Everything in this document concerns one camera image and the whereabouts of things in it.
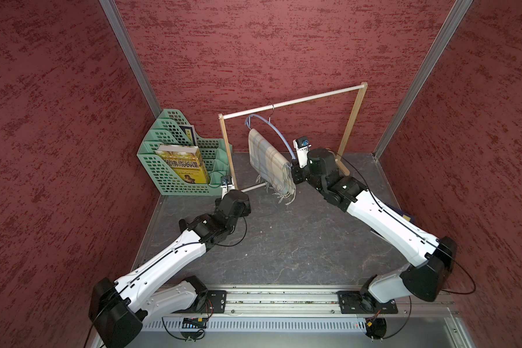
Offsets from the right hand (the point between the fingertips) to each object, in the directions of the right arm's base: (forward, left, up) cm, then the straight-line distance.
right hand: (293, 164), depth 75 cm
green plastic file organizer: (+32, +55, -8) cm, 64 cm away
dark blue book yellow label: (-6, -54, -31) cm, 63 cm away
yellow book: (+10, +43, -7) cm, 45 cm away
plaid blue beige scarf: (+5, +7, -7) cm, 11 cm away
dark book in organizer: (+37, +50, -14) cm, 64 cm away
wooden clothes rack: (+27, -31, -31) cm, 51 cm away
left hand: (-8, +21, -10) cm, 25 cm away
